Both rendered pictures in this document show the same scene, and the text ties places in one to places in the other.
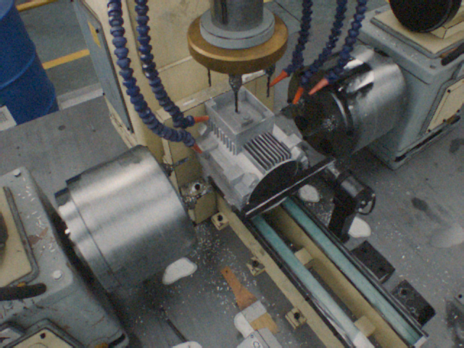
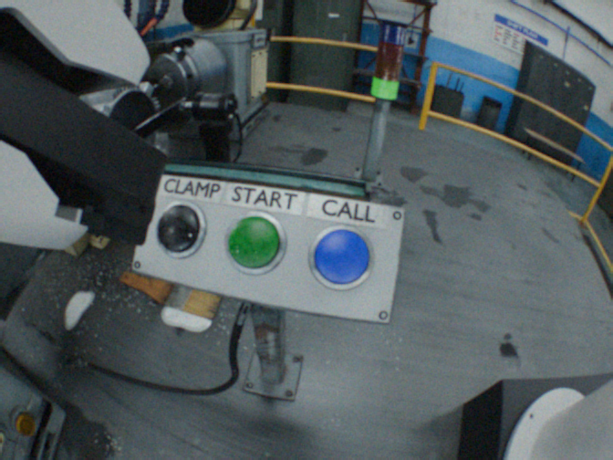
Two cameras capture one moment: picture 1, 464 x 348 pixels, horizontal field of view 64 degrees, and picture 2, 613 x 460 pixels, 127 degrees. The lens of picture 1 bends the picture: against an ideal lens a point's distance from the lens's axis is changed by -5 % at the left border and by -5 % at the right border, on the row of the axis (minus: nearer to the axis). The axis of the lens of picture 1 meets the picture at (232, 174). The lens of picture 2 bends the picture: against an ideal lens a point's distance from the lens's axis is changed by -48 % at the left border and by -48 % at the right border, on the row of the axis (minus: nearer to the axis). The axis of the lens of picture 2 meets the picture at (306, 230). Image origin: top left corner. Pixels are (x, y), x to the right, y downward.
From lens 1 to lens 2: 0.53 m
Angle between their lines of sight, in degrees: 36
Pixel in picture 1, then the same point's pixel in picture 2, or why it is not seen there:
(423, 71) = (229, 36)
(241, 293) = (154, 287)
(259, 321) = (192, 300)
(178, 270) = (77, 307)
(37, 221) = not seen: outside the picture
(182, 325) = (108, 361)
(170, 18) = not seen: hidden behind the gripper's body
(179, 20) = not seen: hidden behind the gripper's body
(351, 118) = (185, 61)
